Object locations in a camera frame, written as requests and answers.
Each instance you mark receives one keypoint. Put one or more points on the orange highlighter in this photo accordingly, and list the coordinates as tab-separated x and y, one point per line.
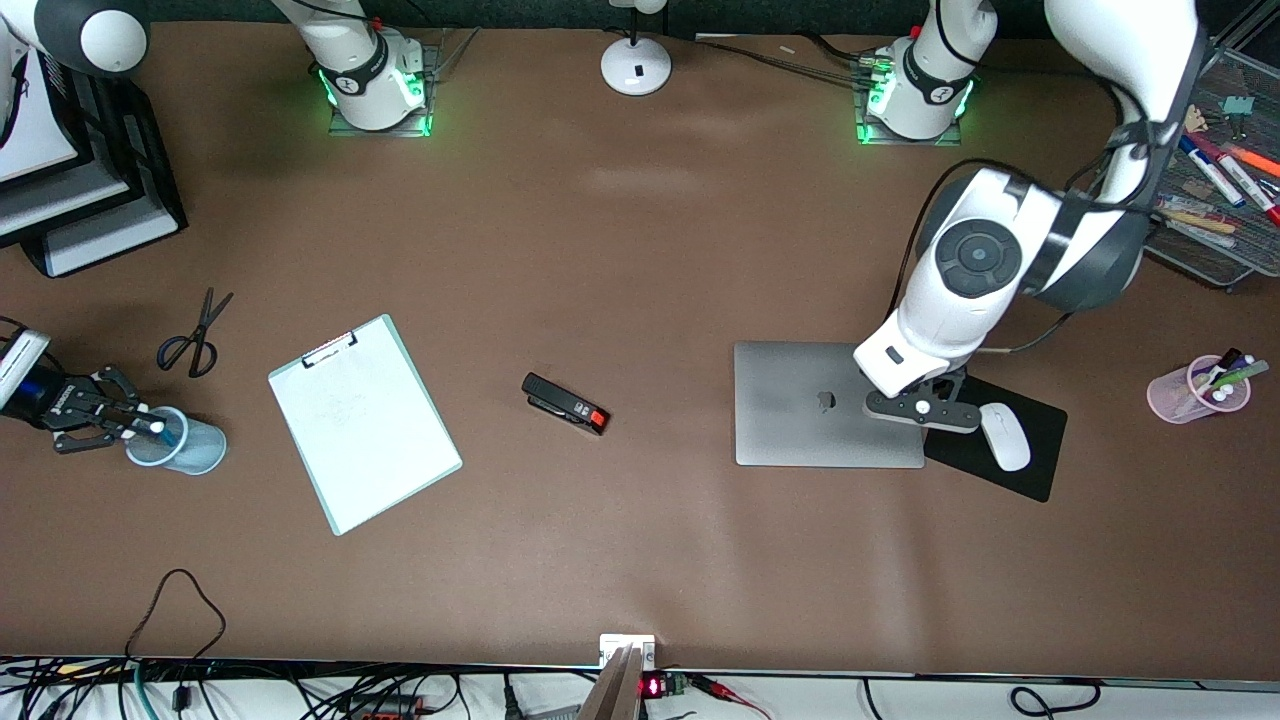
1256	160

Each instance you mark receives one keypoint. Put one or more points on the white marker red cap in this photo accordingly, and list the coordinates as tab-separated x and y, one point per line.
1250	188

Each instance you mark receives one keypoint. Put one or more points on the black marker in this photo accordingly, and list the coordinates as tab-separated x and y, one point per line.
1224	365

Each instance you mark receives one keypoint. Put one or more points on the black stapler red tip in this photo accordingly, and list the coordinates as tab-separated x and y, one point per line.
560	402

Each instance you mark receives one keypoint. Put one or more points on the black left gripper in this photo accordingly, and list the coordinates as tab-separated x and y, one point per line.
941	388

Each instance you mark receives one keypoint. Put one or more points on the black stacked letter tray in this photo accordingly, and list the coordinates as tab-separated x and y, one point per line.
150	215

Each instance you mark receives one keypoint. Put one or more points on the white computer mouse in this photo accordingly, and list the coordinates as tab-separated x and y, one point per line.
1006	440

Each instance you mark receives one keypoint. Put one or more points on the teal binder clip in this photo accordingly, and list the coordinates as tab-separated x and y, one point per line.
1238	105

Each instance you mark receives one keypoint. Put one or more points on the white paper sheet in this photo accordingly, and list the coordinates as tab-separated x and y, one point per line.
40	130

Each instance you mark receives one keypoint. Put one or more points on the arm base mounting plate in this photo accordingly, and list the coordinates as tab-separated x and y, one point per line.
400	131
950	140

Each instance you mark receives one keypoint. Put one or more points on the circuit board red display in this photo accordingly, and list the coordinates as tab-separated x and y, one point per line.
665	686

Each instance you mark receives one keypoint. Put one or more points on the yellow pencil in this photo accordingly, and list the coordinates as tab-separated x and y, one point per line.
1200	220

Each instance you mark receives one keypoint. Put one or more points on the black mouse pad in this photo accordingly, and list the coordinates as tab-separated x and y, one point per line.
1040	450

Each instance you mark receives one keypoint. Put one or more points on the silver laptop computer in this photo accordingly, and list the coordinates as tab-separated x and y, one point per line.
800	410

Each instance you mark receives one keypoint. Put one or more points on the metal mesh desk organizer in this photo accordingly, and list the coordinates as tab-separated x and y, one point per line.
1230	255

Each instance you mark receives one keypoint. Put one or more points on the small white box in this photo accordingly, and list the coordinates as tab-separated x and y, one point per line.
627	642

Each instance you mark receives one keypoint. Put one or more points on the blue mesh pen cup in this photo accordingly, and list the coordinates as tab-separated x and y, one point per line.
195	450

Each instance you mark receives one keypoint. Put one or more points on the white round stand base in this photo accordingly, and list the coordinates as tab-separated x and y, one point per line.
620	65

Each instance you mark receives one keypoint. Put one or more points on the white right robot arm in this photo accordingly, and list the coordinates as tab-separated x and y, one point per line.
360	70

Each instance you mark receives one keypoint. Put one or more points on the mint green clipboard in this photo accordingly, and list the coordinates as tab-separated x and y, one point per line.
365	430

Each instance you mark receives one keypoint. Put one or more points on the black scissors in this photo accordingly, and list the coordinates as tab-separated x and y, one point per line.
203	330

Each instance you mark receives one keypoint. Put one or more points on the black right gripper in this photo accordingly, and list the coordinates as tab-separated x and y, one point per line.
70	402

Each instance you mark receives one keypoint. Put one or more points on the pink translucent pen cup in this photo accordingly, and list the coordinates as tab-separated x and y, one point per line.
1170	395

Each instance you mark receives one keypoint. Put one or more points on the purple marker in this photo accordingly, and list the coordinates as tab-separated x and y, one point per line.
1243	361

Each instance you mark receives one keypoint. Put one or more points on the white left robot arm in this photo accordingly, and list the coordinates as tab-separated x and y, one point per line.
950	290

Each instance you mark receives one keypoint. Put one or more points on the small wooden block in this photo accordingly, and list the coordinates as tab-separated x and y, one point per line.
1196	116

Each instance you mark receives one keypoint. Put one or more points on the green marker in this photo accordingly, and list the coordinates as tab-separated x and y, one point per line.
1240	376

